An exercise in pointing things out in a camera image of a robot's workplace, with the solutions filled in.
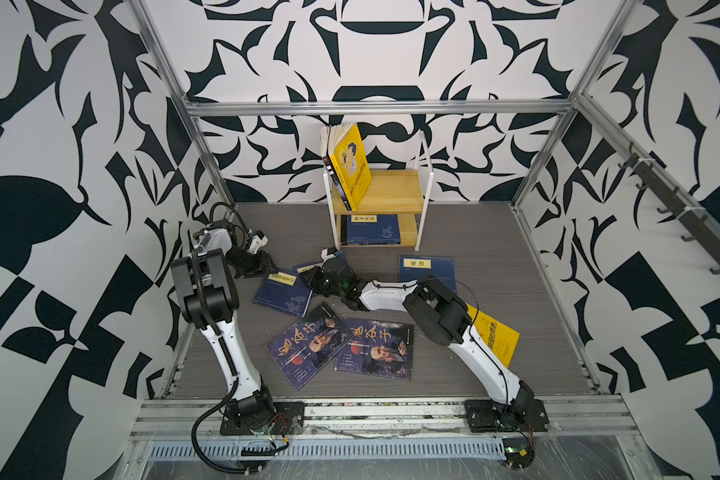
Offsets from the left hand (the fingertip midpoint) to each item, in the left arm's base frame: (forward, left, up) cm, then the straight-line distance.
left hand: (268, 268), depth 98 cm
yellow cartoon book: (+15, -27, +30) cm, 43 cm away
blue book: (+13, -33, +2) cm, 36 cm away
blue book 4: (+1, -47, -2) cm, 47 cm away
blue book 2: (-7, -5, -3) cm, 9 cm away
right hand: (-4, -10, +2) cm, 11 cm away
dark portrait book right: (-26, -34, -3) cm, 42 cm away
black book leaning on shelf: (+9, -23, +33) cm, 41 cm away
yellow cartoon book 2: (-24, -69, -3) cm, 73 cm away
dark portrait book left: (-25, -14, -1) cm, 29 cm away
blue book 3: (+1, -12, -1) cm, 12 cm away
